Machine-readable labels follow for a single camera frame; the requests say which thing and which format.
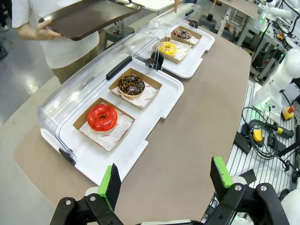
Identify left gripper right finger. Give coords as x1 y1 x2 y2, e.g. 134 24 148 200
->
203 156 291 225

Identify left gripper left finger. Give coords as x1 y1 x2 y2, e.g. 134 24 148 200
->
50 163 125 225

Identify cardboard tray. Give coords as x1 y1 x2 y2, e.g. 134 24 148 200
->
72 97 136 152
170 25 203 49
156 38 191 64
109 67 163 111

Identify yellow glazed donut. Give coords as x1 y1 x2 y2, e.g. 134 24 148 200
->
159 41 178 57

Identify dark brown serving tray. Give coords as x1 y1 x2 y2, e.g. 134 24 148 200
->
38 0 145 42

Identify person's right forearm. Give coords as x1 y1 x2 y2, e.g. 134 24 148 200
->
17 26 38 40

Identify printed paper under red donut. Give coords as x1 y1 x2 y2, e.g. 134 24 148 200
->
79 102 135 150

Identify red glazed donut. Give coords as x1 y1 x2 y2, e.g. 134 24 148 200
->
87 104 119 132

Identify chocolate donut with nut sprinkles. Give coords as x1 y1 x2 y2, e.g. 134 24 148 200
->
118 74 145 98

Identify printed paper under nut-sprinkled donut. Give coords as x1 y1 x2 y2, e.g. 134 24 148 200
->
111 84 158 106

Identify cardboard tray under nut-sprinkled donut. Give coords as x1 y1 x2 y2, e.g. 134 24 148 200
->
109 67 163 111

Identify person in white t-shirt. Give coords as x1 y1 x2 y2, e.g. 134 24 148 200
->
11 0 101 85

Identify cardboard tray under drizzled donut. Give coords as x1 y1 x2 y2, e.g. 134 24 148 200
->
170 25 203 49

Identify dark donut with pink drizzle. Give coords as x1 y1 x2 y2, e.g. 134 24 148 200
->
173 29 192 40

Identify person's right hand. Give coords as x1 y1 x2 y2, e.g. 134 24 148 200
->
35 19 63 40

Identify yellow and black handheld device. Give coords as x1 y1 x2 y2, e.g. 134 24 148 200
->
251 129 264 143

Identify black handheld pendant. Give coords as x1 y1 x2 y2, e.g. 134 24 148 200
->
269 124 295 139

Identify yellow emergency stop button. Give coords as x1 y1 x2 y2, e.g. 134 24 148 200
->
281 105 296 121

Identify white display case base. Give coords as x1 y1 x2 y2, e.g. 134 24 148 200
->
40 57 185 186
137 20 216 79

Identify clear display case lid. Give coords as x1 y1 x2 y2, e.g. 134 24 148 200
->
135 2 202 59
37 32 165 167

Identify brown-topped table with white legs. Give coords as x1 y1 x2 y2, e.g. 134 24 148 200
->
217 0 261 45

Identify white rectangular table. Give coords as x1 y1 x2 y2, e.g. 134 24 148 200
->
130 0 176 11

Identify black coiled cable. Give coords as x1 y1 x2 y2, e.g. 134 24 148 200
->
241 106 280 160

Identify grey metal pedestal base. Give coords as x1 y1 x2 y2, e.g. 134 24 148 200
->
104 20 141 47

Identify grey pedestal with black cylinder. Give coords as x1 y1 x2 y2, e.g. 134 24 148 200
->
198 13 220 32

